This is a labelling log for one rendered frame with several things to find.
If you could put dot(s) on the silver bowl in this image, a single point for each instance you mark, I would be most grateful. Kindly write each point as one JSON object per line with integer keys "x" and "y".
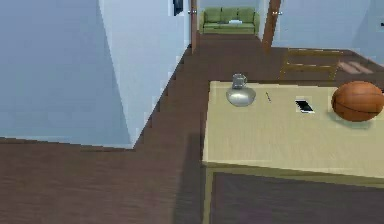
{"x": 240, "y": 96}

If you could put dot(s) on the white tissue box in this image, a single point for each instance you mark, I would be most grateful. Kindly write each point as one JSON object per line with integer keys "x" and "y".
{"x": 235, "y": 22}

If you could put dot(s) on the pale wooden chair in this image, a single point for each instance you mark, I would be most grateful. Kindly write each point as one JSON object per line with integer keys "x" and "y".
{"x": 310, "y": 66}

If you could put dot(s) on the black and white phone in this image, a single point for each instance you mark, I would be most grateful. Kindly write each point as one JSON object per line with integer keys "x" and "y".
{"x": 304, "y": 106}

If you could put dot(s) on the clear glass mug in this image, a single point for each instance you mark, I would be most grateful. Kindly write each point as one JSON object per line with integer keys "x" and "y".
{"x": 238, "y": 81}

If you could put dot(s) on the pale wooden table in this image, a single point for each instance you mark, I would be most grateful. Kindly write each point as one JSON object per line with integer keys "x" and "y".
{"x": 276, "y": 140}

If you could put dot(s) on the brown room door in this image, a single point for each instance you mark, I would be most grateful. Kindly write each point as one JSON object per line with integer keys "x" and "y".
{"x": 194, "y": 26}
{"x": 270, "y": 25}

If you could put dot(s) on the orange basketball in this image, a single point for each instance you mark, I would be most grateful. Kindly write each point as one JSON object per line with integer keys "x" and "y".
{"x": 357, "y": 101}

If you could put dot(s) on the green sofa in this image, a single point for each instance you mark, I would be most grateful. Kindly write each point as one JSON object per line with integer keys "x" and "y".
{"x": 229, "y": 20}

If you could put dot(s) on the dark framed wall picture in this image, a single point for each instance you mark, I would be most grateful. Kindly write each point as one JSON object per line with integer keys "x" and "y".
{"x": 178, "y": 6}

